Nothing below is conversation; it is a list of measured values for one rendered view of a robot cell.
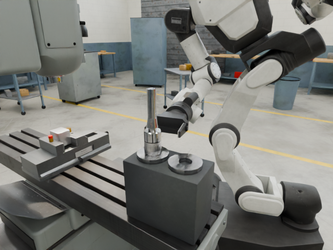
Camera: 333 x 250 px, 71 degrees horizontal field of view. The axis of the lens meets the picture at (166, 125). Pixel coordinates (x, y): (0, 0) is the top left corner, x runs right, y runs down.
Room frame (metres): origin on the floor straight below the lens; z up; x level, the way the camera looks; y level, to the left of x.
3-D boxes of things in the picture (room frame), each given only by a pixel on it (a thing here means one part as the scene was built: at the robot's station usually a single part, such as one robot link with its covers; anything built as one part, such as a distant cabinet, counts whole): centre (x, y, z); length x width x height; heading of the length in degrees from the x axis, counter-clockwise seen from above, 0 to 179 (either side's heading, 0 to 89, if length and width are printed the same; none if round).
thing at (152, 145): (0.58, 0.04, 1.17); 0.05 x 0.05 x 0.06
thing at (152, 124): (0.58, 0.04, 1.26); 0.03 x 0.03 x 0.11
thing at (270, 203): (1.00, -0.48, 0.68); 0.21 x 0.20 x 0.13; 76
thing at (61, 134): (0.88, 0.44, 1.05); 0.06 x 0.05 x 0.06; 55
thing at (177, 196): (0.55, -0.01, 1.04); 0.22 x 0.12 x 0.20; 60
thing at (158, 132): (0.58, 0.04, 1.20); 0.05 x 0.05 x 0.01
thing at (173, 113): (0.76, -0.03, 1.17); 0.13 x 0.12 x 0.10; 70
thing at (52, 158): (0.91, 0.42, 0.99); 0.35 x 0.15 x 0.11; 145
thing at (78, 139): (0.93, 0.41, 1.03); 0.12 x 0.06 x 0.04; 55
